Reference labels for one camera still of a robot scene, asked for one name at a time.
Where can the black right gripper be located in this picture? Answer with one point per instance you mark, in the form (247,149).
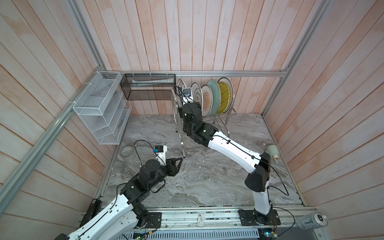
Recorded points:
(183,112)

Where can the steel two-tier dish rack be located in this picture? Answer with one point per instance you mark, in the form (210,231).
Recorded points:
(220,119)

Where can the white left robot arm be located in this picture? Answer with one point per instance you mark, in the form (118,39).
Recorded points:
(126,211)

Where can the pale green cup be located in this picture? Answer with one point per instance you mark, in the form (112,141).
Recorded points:
(273,151)

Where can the silver drink can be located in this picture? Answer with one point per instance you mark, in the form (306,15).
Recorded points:
(312,221)

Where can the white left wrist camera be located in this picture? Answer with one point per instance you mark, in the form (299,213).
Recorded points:
(160,152)

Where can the yellow woven plate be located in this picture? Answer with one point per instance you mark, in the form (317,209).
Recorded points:
(225,97)

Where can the green rim white plate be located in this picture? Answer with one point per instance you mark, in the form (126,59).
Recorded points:
(180,85)

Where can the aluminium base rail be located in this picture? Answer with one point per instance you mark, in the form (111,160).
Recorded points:
(222,223)

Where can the white wire mesh shelf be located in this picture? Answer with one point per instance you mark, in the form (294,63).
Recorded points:
(102,109)

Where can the small orange sunburst plate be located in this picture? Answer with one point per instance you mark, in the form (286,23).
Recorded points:
(207,104)

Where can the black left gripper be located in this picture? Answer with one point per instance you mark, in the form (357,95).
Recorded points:
(172,167)

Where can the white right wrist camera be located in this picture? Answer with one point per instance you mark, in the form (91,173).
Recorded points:
(187,95)

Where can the black remote-like device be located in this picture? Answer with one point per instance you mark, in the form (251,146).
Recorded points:
(91,212)

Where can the white plate with cloud outline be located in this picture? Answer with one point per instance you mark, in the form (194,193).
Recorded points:
(197,94)

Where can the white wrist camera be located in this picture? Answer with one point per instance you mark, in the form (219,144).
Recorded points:
(187,95)
(160,152)

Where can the large orange sunburst plate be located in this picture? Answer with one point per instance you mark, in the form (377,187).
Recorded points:
(226,80)

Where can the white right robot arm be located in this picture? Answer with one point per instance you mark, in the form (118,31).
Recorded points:
(257,165)

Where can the pale green flower plate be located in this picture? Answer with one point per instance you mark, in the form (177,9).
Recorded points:
(216,96)

